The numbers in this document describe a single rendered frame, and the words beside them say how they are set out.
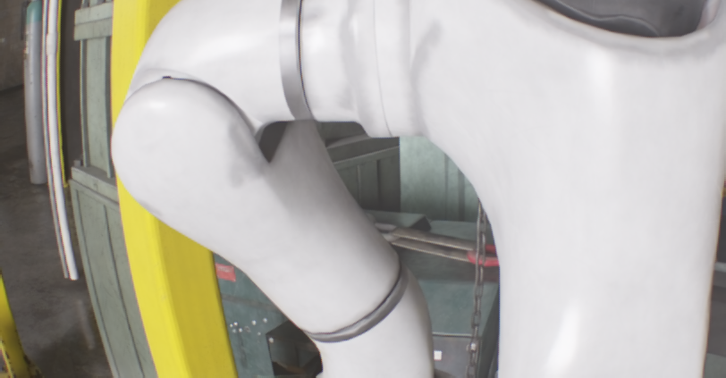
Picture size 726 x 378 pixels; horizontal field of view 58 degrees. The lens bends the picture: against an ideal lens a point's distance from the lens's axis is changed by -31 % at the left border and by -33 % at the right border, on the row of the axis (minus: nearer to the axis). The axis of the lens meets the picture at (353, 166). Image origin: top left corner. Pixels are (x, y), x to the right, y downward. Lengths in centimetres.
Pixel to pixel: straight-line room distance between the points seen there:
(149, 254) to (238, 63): 64
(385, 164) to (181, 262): 144
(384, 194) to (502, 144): 210
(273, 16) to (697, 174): 23
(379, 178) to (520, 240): 208
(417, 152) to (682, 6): 175
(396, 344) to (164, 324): 57
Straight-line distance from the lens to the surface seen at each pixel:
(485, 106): 35
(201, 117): 42
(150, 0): 98
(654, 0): 33
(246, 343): 155
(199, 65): 42
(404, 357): 55
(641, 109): 30
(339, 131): 236
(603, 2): 33
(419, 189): 207
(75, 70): 609
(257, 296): 149
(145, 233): 103
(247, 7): 42
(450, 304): 137
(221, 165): 44
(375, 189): 240
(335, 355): 55
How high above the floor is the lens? 134
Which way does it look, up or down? 13 degrees down
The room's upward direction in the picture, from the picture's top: 3 degrees counter-clockwise
